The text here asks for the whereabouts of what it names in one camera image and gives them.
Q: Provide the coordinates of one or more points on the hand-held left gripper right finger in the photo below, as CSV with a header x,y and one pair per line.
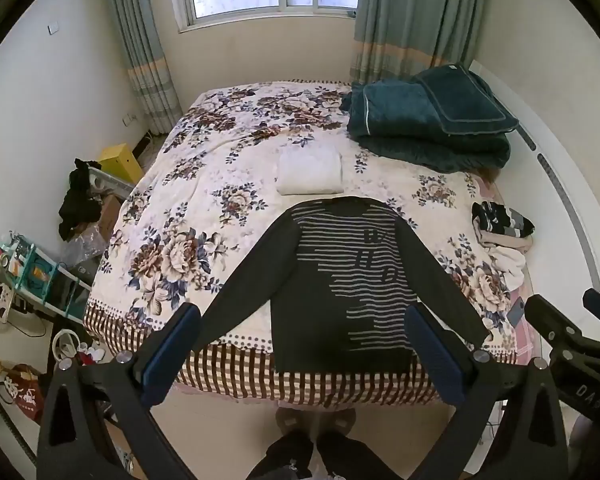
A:
x,y
432,355

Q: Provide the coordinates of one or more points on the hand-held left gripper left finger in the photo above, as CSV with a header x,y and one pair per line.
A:
x,y
172,350

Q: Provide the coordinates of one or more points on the dark striped sweater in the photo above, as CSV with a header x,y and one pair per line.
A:
x,y
320,310

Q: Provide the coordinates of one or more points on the pink bed sheet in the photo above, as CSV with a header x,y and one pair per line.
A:
x,y
522,340

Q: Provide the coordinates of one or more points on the cream cloth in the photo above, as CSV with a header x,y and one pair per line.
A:
x,y
505,260

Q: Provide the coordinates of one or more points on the clear plastic bag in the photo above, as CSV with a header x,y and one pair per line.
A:
x,y
85,250

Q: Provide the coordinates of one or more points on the person's legs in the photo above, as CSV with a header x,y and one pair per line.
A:
x,y
340,455

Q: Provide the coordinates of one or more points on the cardboard box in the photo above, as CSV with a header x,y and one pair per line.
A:
x,y
111,215

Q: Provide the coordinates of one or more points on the floral blanket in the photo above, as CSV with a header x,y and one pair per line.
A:
x,y
205,200

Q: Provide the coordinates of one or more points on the red bag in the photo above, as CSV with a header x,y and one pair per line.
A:
x,y
25,392

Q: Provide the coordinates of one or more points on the teal shelf cart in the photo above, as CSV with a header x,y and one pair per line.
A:
x,y
35,280

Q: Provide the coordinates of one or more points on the black garment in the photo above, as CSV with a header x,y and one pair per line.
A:
x,y
77,200

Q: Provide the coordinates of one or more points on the white headboard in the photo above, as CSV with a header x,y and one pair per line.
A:
x,y
555,125

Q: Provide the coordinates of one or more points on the yellow box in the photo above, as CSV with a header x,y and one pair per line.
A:
x,y
120,162

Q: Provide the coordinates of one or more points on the white folded garment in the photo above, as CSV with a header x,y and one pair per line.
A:
x,y
307,170

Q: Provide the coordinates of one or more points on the teal pillow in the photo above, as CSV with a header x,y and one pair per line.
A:
x,y
470,102

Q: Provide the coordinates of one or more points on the teal folded quilt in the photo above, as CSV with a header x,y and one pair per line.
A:
x,y
395,115

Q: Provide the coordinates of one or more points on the teal striped curtain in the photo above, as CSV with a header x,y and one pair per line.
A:
x,y
415,15
140,50

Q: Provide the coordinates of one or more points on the wall socket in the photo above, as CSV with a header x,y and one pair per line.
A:
x,y
130,120

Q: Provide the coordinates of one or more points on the wall switch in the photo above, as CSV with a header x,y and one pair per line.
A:
x,y
53,28

